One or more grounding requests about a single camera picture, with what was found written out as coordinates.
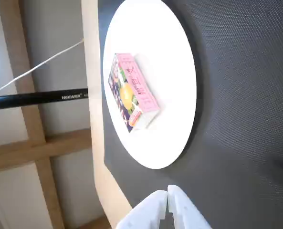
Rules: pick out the black Neewer pole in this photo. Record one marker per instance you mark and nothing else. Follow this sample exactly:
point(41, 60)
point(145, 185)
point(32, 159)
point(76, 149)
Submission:
point(36, 98)

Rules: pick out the dark grey mat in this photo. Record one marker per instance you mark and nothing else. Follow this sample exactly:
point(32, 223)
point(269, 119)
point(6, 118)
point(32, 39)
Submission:
point(239, 107)

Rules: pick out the pink printed small box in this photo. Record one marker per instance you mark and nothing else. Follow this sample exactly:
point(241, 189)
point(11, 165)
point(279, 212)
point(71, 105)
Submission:
point(136, 90)

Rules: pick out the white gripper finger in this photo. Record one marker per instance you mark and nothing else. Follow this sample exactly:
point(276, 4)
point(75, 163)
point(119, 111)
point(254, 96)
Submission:
point(148, 210)
point(184, 210)

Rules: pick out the white round dish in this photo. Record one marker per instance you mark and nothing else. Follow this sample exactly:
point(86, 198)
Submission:
point(170, 83)

